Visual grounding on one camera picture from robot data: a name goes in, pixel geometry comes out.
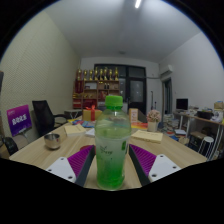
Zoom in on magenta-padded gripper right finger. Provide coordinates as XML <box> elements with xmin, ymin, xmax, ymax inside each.
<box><xmin>128</xmin><ymin>143</ymin><xmax>183</xmax><ymax>187</ymax></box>

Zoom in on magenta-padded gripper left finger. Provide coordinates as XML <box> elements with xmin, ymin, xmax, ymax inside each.
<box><xmin>45</xmin><ymin>144</ymin><xmax>97</xmax><ymax>188</ymax></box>

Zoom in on green drink bottle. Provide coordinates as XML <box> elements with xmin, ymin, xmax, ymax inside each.
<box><xmin>94</xmin><ymin>95</ymin><xmax>132</xmax><ymax>191</ymax></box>

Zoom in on small steel cup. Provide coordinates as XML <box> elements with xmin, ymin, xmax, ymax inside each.
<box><xmin>43</xmin><ymin>132</ymin><xmax>62</xmax><ymax>150</ymax></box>

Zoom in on flat round red coaster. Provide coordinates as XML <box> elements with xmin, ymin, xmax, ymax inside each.
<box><xmin>79</xmin><ymin>144</ymin><xmax>94</xmax><ymax>152</ymax></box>

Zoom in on white paper booklet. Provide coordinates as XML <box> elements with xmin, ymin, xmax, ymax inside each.
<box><xmin>84</xmin><ymin>127</ymin><xmax>97</xmax><ymax>138</ymax></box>

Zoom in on orange book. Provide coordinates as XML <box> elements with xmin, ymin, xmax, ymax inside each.
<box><xmin>131</xmin><ymin>121</ymin><xmax>149</xmax><ymax>130</ymax></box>

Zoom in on pink flowers in white pot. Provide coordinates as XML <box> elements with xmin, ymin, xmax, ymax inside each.
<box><xmin>146</xmin><ymin>109</ymin><xmax>162</xmax><ymax>133</ymax></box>

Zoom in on white stool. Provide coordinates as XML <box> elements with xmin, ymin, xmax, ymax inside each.
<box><xmin>199</xmin><ymin>135</ymin><xmax>215</xmax><ymax>161</ymax></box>

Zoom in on black office chair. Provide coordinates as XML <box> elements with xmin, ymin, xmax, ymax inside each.
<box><xmin>31</xmin><ymin>99</ymin><xmax>71</xmax><ymax>138</ymax></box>

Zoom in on small black suitcase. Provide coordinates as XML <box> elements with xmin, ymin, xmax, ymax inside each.
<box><xmin>0</xmin><ymin>135</ymin><xmax>19</xmax><ymax>157</ymax></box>

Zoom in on small white side table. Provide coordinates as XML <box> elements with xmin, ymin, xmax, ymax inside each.
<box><xmin>63</xmin><ymin>109</ymin><xmax>83</xmax><ymax>120</ymax></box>

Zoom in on upright orange box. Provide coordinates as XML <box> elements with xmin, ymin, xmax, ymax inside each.
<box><xmin>128</xmin><ymin>107</ymin><xmax>140</xmax><ymax>124</ymax></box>

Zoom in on yellow gift box red ribbon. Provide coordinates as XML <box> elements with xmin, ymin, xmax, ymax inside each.
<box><xmin>82</xmin><ymin>105</ymin><xmax>103</xmax><ymax>122</ymax></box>

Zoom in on cluttered side desk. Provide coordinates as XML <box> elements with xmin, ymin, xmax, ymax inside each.
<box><xmin>173</xmin><ymin>111</ymin><xmax>224</xmax><ymax>154</ymax></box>

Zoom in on purple sign board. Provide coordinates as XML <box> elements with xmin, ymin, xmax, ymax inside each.
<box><xmin>6</xmin><ymin>104</ymin><xmax>33</xmax><ymax>138</ymax></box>

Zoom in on black computer monitor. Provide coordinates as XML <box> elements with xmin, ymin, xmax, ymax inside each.
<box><xmin>175</xmin><ymin>98</ymin><xmax>189</xmax><ymax>112</ymax></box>

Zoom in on black framed glass door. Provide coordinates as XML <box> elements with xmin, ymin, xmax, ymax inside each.
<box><xmin>94</xmin><ymin>63</ymin><xmax>148</xmax><ymax>116</ymax></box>

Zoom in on wooden shelf unit with trophies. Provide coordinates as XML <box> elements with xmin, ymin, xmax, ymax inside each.
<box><xmin>72</xmin><ymin>66</ymin><xmax>121</xmax><ymax>110</ymax></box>

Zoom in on white wall air conditioner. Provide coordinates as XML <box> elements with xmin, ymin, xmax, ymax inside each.
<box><xmin>159</xmin><ymin>64</ymin><xmax>175</xmax><ymax>77</ymax></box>

